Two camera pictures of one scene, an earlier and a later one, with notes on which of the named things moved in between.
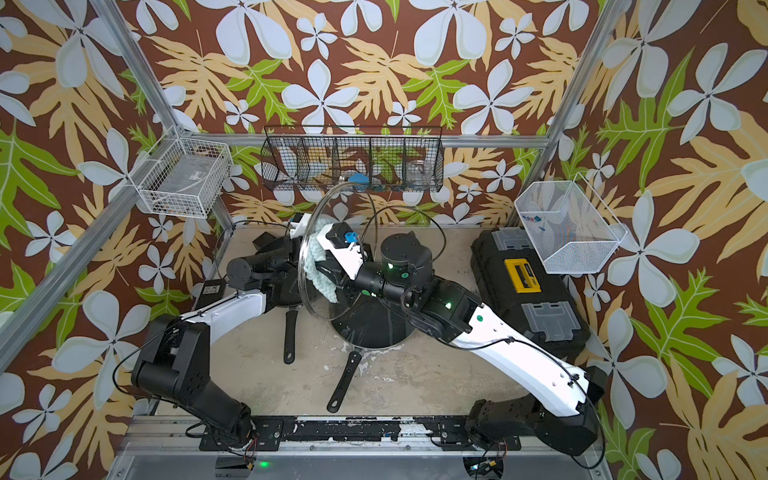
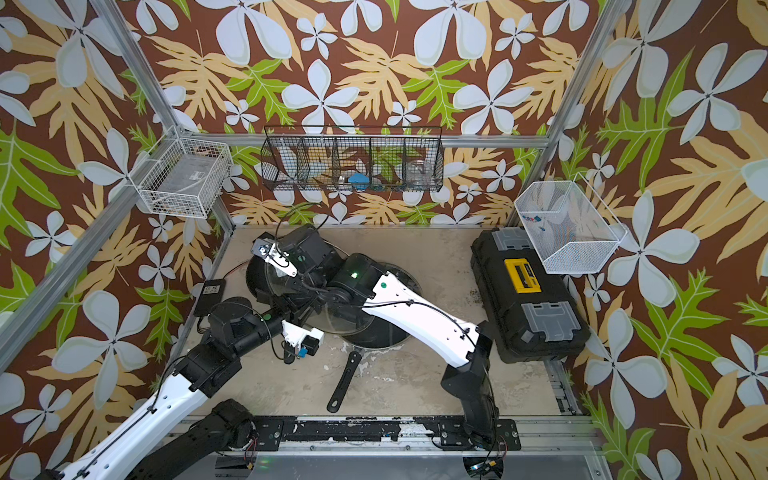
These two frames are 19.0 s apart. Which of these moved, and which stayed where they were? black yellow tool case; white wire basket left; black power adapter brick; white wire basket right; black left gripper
Moved: black left gripper
Stayed: white wire basket left; black yellow tool case; white wire basket right; black power adapter brick
